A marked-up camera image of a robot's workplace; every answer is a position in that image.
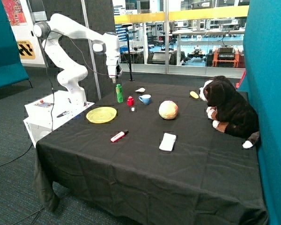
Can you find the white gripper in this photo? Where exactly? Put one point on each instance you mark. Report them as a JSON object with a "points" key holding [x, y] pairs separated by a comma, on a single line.
{"points": [[113, 67]]}

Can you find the green block with yellow face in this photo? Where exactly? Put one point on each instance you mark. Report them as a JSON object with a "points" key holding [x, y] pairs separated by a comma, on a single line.
{"points": [[118, 88]]}

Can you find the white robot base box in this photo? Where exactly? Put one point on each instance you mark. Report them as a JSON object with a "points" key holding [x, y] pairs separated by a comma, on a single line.
{"points": [[49, 113]]}

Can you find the white seashell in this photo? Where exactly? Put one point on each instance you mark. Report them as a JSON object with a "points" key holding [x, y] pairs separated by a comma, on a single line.
{"points": [[140, 90]]}

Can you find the blue cup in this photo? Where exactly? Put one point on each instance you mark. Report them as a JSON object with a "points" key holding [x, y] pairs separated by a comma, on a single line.
{"points": [[145, 99]]}

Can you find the yellow plastic plate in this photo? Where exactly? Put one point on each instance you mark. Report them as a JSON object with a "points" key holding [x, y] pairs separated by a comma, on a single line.
{"points": [[101, 115]]}

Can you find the black tripod stand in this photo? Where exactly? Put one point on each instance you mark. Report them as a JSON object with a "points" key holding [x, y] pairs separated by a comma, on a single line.
{"points": [[126, 25]]}

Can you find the red white marker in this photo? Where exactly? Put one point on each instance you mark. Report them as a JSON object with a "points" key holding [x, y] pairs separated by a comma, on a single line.
{"points": [[119, 136]]}

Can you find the pastel soft ball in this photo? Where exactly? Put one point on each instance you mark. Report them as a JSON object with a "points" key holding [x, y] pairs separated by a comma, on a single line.
{"points": [[168, 110]]}

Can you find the yellow lemon toy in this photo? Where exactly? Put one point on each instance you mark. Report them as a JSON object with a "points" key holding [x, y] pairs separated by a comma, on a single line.
{"points": [[194, 94]]}

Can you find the white folded cloth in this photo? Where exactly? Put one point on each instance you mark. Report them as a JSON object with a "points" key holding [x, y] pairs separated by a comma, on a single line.
{"points": [[167, 143]]}

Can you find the black tablecloth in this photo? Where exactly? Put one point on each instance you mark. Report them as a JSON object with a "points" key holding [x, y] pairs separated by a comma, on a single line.
{"points": [[207, 179]]}

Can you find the teal sofa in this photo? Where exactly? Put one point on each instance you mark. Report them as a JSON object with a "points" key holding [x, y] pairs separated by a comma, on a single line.
{"points": [[11, 69]]}

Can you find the plush dog toy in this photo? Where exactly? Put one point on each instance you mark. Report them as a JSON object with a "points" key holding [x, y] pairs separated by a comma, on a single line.
{"points": [[230, 112]]}

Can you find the teal partition wall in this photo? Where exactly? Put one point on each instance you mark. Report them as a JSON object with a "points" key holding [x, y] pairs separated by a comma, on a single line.
{"points": [[262, 53]]}

